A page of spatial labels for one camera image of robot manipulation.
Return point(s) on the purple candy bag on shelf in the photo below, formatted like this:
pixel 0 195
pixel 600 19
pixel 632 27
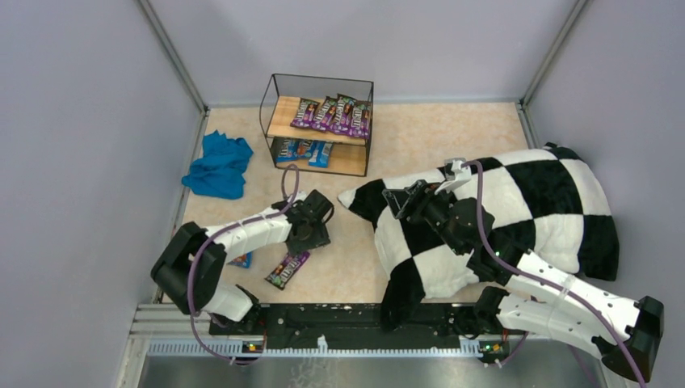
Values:
pixel 366 109

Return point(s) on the blue crumpled cloth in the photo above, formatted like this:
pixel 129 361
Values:
pixel 219 171

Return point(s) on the black wire wooden shelf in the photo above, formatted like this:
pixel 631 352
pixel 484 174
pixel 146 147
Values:
pixel 350 153

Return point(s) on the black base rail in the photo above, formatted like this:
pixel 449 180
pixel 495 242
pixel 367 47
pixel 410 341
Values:
pixel 357 326

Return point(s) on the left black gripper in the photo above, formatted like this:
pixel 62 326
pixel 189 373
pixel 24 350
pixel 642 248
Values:
pixel 317 203

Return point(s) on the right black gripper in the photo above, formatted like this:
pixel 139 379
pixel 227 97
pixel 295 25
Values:
pixel 411 200

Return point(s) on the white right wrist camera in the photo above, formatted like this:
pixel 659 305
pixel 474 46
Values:
pixel 458 173

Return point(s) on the purple brown candy bag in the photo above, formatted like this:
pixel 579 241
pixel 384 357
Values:
pixel 343 114

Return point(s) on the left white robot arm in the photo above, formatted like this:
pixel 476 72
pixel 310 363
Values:
pixel 189 269

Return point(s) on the blue candy bag in shelf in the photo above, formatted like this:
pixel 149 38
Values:
pixel 305 149
pixel 287 150
pixel 321 154

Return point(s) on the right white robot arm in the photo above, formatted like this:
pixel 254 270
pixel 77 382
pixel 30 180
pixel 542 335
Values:
pixel 532 295

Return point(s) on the black white checkered pillow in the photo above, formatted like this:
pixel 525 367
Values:
pixel 547 200

